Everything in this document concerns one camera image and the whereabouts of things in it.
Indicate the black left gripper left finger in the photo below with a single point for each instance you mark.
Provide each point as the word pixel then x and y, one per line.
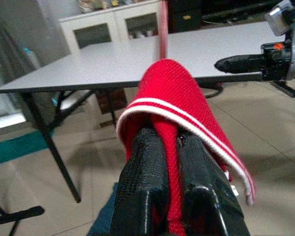
pixel 140 177

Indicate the teal floor mat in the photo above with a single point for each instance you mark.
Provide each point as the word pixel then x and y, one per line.
pixel 14 148

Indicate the black table leg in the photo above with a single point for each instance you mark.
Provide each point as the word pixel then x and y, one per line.
pixel 52 147
pixel 285 89

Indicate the black speaker box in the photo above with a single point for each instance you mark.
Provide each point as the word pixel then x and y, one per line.
pixel 184 9

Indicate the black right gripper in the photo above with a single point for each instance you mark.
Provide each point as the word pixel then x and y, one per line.
pixel 275 62

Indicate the dark blue jeans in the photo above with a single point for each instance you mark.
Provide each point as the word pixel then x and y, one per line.
pixel 102 218

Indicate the white teal plastic item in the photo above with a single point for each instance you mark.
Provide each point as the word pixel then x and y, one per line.
pixel 32 57

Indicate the red plastic hanger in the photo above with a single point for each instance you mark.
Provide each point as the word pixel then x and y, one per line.
pixel 163 29

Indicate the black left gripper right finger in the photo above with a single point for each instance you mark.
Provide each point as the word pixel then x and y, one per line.
pixel 201 186

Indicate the dark curtain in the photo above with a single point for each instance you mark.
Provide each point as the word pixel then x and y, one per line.
pixel 7 61

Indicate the red polo shirt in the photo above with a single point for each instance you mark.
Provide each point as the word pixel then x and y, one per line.
pixel 172 83

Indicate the white glass door cabinet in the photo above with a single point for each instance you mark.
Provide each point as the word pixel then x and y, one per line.
pixel 114 19

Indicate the black stand foot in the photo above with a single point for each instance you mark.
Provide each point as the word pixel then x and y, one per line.
pixel 27 212

